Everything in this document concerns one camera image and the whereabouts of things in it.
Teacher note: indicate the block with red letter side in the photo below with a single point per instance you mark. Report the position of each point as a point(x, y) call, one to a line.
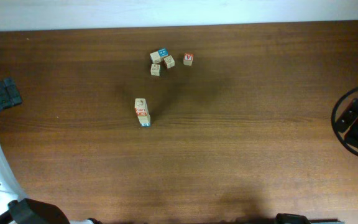
point(140, 103)

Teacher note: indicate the block with red I and fish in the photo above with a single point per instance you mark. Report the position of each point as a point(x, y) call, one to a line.
point(141, 112)

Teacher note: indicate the block with butterfly picture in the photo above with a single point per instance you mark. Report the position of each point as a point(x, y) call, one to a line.
point(144, 117)

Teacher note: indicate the block with bird picture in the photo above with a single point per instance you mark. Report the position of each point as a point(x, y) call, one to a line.
point(144, 121)

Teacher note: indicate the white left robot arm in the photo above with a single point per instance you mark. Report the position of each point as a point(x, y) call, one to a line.
point(15, 205)

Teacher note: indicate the small blue block edge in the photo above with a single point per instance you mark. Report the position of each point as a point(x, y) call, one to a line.
point(155, 70)

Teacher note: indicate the block with donkey picture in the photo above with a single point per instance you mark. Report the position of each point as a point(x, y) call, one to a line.
point(155, 57)

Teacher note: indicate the block with blue letter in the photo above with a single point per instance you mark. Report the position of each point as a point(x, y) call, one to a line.
point(163, 52)

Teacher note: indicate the block with red E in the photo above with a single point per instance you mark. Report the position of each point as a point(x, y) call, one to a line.
point(169, 62)

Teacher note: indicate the block with red V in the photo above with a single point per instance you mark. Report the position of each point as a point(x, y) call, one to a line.
point(188, 59)

